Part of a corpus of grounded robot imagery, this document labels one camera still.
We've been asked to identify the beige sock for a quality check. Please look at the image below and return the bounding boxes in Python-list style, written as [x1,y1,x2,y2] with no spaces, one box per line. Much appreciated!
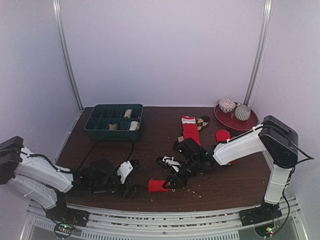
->
[108,123,119,131]
[123,108,133,119]

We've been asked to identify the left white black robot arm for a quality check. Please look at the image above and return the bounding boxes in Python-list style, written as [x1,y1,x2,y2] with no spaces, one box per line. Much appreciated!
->
[0,136,141,222]

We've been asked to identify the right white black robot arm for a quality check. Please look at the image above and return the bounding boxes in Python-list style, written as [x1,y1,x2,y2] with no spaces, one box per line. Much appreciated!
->
[156,115,298,221]

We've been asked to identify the red sock with white cuff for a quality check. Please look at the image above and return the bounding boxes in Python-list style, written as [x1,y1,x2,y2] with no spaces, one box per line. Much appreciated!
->
[181,116,201,146]

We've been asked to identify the argyle sock at back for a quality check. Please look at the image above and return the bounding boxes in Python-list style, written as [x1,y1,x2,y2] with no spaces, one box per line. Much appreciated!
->
[173,115,211,150]

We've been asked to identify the red plate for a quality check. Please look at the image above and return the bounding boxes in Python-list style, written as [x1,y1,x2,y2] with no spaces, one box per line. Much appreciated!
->
[214,105,258,132]

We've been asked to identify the green divided organizer tray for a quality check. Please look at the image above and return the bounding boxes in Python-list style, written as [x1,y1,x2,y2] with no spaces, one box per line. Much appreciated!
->
[84,103,144,141]

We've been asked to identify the white dotted bowl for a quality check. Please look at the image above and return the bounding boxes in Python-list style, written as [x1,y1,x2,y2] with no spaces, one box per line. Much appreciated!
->
[218,98,236,113]

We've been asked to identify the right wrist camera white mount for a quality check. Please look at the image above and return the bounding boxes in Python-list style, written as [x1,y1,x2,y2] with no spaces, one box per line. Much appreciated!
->
[155,155,181,173]

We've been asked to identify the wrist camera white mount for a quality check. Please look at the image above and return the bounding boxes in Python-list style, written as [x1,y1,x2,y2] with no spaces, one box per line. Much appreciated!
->
[155,155,181,173]
[116,159,141,185]

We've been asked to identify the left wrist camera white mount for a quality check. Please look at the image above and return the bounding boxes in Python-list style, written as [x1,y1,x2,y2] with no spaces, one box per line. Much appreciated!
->
[116,159,141,185]

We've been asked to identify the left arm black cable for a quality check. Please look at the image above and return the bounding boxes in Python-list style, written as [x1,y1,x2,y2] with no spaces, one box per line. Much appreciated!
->
[78,138,135,172]

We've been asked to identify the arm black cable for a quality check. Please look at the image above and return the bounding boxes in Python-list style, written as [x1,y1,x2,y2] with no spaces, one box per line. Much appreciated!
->
[279,144,315,226]
[78,138,135,172]

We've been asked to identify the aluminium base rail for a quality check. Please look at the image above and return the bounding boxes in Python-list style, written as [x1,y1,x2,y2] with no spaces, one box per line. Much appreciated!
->
[18,197,311,240]

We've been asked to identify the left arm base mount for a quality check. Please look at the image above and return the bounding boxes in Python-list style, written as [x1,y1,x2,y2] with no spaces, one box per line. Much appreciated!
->
[43,206,90,240]

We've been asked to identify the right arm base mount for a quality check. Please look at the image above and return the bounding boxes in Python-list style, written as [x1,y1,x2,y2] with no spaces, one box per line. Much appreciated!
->
[239,203,282,238]

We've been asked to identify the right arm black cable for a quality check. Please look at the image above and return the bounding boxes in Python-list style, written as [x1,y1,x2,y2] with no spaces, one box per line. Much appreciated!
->
[279,144,315,226]

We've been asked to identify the right aluminium frame post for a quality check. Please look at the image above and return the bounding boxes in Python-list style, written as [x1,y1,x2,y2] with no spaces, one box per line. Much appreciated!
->
[243,0,274,108]

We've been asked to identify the aluminium frame post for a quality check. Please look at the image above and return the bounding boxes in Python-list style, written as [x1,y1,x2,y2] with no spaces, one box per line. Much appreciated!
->
[52,0,84,112]
[243,0,274,108]

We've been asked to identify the left aluminium frame post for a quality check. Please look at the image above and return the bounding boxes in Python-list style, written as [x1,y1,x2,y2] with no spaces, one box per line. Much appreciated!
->
[52,0,84,112]

